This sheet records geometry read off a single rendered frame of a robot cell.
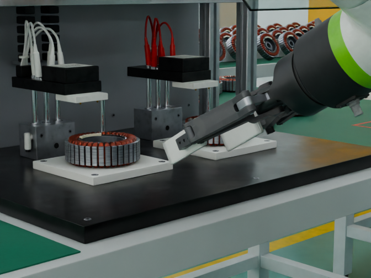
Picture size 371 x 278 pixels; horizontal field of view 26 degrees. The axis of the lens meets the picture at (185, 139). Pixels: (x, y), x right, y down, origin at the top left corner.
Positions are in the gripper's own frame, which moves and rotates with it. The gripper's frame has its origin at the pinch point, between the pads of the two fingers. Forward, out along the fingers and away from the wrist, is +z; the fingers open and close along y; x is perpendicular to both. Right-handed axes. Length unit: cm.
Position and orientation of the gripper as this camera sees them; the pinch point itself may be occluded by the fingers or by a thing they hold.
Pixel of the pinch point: (207, 141)
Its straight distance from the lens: 104.1
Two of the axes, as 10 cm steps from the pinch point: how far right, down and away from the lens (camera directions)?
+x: -3.6, -9.1, 1.8
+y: 7.2, -1.5, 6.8
